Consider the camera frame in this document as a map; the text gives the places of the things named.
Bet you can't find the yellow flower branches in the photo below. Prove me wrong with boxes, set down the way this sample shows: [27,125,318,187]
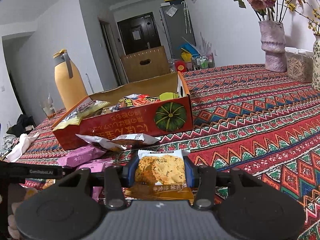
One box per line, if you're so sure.
[285,0,320,37]

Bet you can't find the metal wire rack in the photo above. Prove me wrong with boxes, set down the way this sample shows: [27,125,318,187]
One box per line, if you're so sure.
[191,53,215,71]

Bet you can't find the glass cup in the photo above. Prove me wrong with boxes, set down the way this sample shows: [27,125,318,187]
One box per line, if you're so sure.
[40,93,57,119]

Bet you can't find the red cardboard box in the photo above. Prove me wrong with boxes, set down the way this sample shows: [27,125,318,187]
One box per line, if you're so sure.
[52,71,194,151]

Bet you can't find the green snack packet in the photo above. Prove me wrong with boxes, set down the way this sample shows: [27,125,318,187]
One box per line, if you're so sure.
[159,92,181,102]

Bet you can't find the floral slim vase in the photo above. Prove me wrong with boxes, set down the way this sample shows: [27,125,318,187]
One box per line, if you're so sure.
[312,34,320,91]

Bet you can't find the wooden chair back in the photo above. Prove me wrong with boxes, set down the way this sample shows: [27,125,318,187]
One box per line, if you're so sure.
[120,45,171,84]

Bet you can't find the pink ceramic vase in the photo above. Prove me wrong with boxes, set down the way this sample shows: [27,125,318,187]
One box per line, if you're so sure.
[258,20,288,73]

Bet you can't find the white cookie snack packet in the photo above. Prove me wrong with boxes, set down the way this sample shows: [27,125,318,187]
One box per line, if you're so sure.
[123,149,195,201]
[110,133,162,146]

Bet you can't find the gold-white snack packet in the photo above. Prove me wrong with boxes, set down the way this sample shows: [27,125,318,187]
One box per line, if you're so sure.
[52,100,111,132]

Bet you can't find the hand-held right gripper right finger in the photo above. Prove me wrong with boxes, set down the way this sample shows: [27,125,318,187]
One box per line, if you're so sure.
[183,156,261,210]

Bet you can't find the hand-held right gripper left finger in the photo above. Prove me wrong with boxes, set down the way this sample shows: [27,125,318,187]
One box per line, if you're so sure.
[59,156,139,210]

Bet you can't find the clear plastic container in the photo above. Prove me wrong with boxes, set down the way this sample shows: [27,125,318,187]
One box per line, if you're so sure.
[285,47,314,83]

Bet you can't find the yellow thermos jug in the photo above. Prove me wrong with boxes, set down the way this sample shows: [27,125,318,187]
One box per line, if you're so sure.
[53,49,89,111]

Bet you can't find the blue plastic item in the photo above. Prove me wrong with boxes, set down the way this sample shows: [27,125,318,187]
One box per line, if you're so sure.
[180,42,198,56]

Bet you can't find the dried pink roses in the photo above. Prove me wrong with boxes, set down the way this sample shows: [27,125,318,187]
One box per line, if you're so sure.
[219,0,304,22]

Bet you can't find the patterned red tablecloth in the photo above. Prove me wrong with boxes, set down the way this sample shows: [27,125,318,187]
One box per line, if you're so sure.
[0,63,320,240]

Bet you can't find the dark entrance door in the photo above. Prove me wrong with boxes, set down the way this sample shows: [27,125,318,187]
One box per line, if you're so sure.
[117,12,162,56]

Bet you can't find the grey refrigerator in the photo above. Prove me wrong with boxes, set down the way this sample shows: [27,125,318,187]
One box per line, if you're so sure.
[159,2,197,58]

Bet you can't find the large blue red snack bag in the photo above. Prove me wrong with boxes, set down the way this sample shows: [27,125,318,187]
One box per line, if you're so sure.
[116,93,161,111]

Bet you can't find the white folded umbrella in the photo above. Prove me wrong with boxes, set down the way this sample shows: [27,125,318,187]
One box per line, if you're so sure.
[182,1,192,34]

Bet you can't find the pink feather bundle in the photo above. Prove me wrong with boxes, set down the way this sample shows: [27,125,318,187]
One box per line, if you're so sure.
[200,32,213,56]

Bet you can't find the pile of snack packets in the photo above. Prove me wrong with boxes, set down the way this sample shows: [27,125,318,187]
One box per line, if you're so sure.
[42,133,127,203]

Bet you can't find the white cloth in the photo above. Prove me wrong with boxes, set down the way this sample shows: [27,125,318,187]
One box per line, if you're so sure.
[5,133,41,163]

